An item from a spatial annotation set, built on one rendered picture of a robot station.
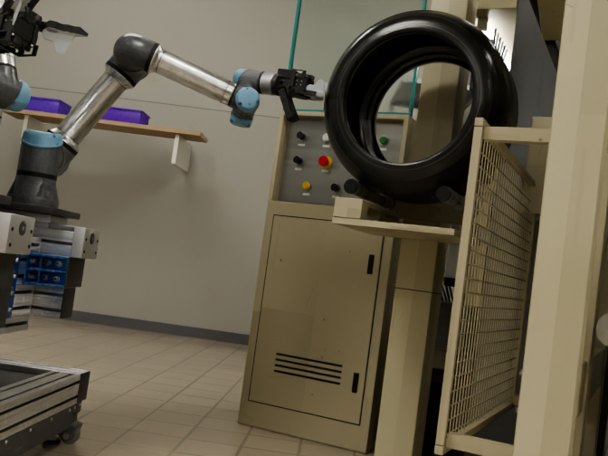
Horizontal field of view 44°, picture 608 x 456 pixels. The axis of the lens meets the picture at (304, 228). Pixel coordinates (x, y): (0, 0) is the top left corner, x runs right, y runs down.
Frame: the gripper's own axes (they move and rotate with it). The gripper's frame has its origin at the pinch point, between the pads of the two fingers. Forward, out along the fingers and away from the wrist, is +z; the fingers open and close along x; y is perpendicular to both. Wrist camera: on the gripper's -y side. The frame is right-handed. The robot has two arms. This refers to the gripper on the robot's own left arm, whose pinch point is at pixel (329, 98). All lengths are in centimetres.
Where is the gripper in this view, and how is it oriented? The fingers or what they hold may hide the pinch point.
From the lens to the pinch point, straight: 241.1
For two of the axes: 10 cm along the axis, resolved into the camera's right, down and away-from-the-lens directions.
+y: 2.2, -9.8, 0.0
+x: 4.1, 1.0, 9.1
